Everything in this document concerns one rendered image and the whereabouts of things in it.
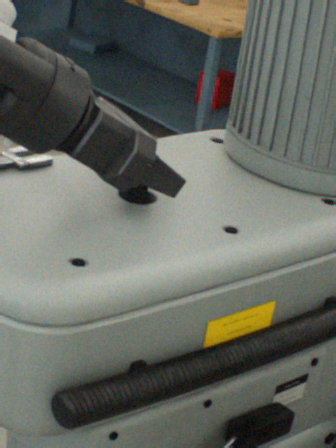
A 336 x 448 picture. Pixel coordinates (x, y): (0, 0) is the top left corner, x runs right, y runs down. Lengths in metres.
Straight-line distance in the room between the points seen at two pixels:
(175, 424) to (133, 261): 0.20
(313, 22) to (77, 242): 0.33
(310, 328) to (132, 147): 0.25
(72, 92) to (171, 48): 6.36
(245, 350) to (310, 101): 0.27
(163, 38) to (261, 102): 6.22
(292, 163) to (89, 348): 0.34
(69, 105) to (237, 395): 0.35
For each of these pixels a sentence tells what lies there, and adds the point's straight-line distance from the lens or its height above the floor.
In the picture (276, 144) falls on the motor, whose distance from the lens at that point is 1.18.
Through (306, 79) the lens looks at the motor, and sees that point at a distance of 1.15.
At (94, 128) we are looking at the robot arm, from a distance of 1.01.
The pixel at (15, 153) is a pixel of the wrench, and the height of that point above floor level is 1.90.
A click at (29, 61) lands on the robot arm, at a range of 0.94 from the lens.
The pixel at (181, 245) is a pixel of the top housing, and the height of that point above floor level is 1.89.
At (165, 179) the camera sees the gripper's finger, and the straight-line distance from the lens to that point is 1.07.
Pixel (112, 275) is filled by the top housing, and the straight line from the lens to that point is 0.96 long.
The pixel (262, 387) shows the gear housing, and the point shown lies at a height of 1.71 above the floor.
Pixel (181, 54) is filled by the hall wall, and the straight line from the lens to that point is 7.28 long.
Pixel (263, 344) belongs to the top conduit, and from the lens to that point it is 1.07.
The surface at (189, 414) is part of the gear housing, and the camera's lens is 1.12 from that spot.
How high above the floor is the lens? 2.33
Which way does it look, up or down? 24 degrees down
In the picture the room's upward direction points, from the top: 10 degrees clockwise
